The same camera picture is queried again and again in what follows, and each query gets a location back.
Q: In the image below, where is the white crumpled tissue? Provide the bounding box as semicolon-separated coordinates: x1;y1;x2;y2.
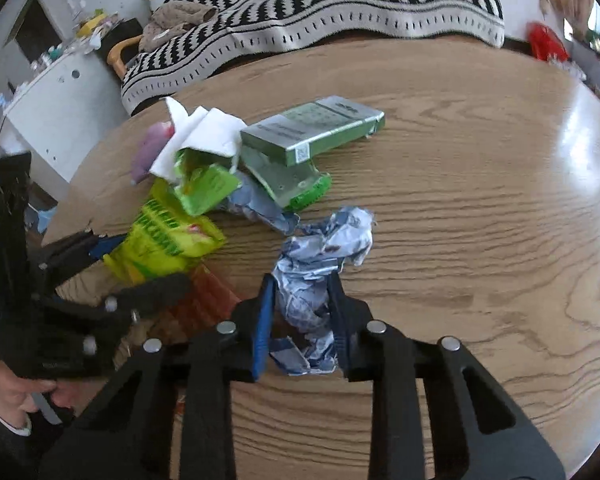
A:
149;96;248;181

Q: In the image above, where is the purple toy figure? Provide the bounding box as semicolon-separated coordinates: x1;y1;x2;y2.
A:
129;121;177;184

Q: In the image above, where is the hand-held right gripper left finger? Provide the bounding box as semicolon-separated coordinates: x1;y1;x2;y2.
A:
40;272;278;480

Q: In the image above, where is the small crumpled blue white wrapper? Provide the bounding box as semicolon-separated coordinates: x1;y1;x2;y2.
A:
225;172;301;235

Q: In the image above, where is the green cardboard box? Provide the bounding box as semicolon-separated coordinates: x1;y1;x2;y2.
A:
240;95;386;167

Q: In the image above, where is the beige crumpled clothing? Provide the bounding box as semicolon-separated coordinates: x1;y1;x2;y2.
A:
139;1;218;53

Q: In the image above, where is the white dresser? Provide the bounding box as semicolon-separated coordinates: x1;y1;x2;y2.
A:
0;50;131;196

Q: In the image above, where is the opened green box flap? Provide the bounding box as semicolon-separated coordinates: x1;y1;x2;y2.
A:
242;152;332;212

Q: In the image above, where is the red bag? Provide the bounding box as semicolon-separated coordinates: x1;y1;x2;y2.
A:
526;21;571;63

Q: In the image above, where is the yellow green snack packet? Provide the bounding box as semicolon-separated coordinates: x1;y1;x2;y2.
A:
101;180;227;286

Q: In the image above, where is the pile of small clutter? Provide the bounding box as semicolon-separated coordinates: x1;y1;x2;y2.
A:
30;7;126;68

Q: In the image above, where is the wooden sofa armrest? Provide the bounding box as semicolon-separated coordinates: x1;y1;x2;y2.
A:
106;35;144;80

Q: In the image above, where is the large blue white wrapper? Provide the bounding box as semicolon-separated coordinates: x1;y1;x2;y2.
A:
269;206;376;376

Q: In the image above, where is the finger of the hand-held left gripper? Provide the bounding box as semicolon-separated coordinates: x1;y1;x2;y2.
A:
40;274;195;361
40;230;126;286

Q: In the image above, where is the black white striped blanket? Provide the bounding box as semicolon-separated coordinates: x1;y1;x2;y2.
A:
120;0;506;116

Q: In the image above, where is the red brown snack packet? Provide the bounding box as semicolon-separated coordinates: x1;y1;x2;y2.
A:
130;264;243;348

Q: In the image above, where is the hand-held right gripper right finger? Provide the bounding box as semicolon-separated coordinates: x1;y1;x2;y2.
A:
326;271;566;480

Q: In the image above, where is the person's left hand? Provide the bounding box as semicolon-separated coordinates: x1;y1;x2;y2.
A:
0;360;76;428

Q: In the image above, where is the person's left forearm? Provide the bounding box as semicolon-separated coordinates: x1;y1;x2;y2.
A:
0;400;71;480

